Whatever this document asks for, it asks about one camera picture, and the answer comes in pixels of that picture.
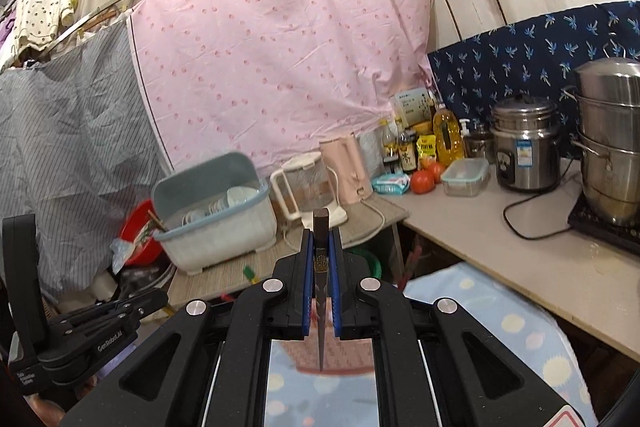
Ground dark sauce bottle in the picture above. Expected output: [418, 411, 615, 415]
[397, 129, 418, 172]

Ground clear food container teal lid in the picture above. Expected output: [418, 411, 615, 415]
[441, 157, 490, 198]

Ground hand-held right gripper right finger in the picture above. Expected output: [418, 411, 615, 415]
[327, 227, 586, 427]

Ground steel rice cooker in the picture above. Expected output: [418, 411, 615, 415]
[489, 94, 563, 194]

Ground pink perforated plastic basket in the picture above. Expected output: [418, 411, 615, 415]
[272, 302, 381, 378]

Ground white dish bin teal lid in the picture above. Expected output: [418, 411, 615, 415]
[151, 152, 278, 275]

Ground blue spotted blanket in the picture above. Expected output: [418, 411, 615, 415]
[262, 263, 601, 427]

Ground clear sauce bottle yellow cap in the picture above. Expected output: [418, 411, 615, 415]
[382, 119, 401, 165]

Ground yellow cooking oil bottle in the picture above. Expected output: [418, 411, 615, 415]
[432, 102, 467, 166]

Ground pink dotted curtain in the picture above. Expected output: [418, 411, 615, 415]
[129, 0, 436, 178]

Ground yellow seasoning packet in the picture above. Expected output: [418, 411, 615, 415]
[416, 133, 438, 160]

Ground red plastic basin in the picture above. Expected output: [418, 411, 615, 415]
[120, 199, 163, 267]

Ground small steel pot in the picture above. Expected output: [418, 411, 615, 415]
[467, 129, 496, 160]

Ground white carton box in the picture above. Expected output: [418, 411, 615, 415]
[390, 88, 433, 130]

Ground large steel steamer pot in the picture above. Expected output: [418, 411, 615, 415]
[562, 57, 640, 228]

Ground white glass kettle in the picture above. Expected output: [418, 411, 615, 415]
[270, 152, 348, 228]

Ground blue wet wipes packet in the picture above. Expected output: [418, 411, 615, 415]
[371, 173, 412, 196]

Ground white bowl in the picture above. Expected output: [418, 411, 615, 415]
[226, 187, 261, 218]

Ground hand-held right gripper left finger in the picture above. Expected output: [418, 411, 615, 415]
[59, 228, 316, 427]

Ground black power cable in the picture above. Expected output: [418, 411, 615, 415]
[502, 172, 583, 240]

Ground spotted baby garment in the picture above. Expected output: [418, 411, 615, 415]
[11, 0, 81, 52]

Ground pink electric kettle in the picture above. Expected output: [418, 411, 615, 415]
[319, 132, 375, 204]

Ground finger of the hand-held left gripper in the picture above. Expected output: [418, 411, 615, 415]
[47, 288, 169, 344]
[37, 313, 143, 374]

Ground black induction cooker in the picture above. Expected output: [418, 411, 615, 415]
[567, 197, 640, 255]

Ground dark brown chopstick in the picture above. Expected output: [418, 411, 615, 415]
[311, 209, 332, 373]

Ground grey striped curtain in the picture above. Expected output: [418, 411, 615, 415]
[0, 24, 173, 303]

